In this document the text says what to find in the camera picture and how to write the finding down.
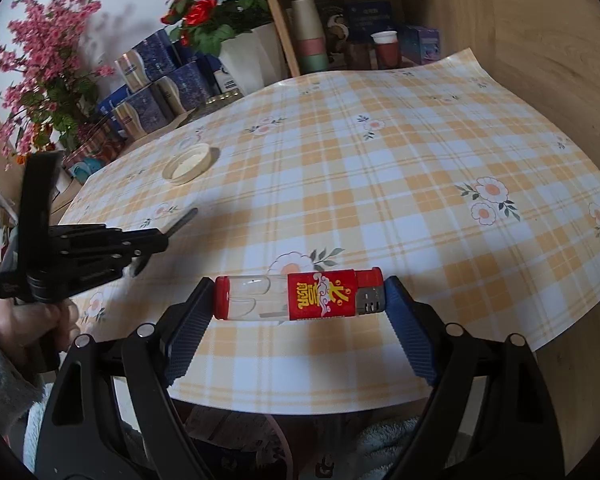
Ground orange artificial flowers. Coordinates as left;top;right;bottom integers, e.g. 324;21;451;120
25;120;56;153

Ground red clear lighter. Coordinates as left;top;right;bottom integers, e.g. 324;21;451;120
214;267;384;322

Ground small white blue box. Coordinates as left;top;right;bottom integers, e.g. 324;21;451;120
212;55;243;97

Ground small purple blue box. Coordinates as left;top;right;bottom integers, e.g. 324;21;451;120
399;25;442;66

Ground brown glass tumbler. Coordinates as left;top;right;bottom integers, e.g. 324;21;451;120
347;42;376;70

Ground striped rectangular planter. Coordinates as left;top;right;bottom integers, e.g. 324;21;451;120
62;120;126;168

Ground teal patterned box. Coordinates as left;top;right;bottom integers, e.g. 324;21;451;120
67;157;103;183

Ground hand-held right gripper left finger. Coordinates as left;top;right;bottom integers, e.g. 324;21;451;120
35;277;216;480

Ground person's left hand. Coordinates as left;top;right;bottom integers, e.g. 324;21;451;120
0;297;81;361

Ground dark patterned box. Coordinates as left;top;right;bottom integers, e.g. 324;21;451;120
316;0;351;56

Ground flat blue carton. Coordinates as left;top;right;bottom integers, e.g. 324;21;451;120
96;85;131;117

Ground stack of pastel paper cups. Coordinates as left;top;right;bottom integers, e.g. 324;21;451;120
291;0;330;75

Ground pink artificial blossom branches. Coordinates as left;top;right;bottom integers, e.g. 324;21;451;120
0;0;116;171

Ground wooden shelf unit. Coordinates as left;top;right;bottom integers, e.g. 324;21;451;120
255;0;501;78

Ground yellow checked floral tablecloth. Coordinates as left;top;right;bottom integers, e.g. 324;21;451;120
55;47;600;416

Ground gold leaf-shaped tray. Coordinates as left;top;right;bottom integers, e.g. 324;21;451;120
192;89;246;121

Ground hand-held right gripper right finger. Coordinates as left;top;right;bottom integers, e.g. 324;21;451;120
382;275;566;480

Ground wooden low cabinet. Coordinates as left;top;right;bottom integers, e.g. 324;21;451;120
50;107;201;226

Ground light blue fluffy clothing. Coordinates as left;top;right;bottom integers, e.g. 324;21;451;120
352;415;433;480

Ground person's left forearm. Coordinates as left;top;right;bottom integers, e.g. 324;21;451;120
0;295;48;461

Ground roll of clear tape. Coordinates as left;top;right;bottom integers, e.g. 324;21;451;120
162;143;214;184

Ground red roses in white pot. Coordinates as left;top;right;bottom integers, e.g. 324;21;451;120
161;0;288;98

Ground red cup with white rim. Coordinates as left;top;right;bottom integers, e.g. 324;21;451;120
371;31;401;68

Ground dark blue tall box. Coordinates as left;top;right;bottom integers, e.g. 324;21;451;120
347;1;396;43

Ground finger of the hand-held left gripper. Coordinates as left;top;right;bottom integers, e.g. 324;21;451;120
122;207;200;256
125;255;153;277

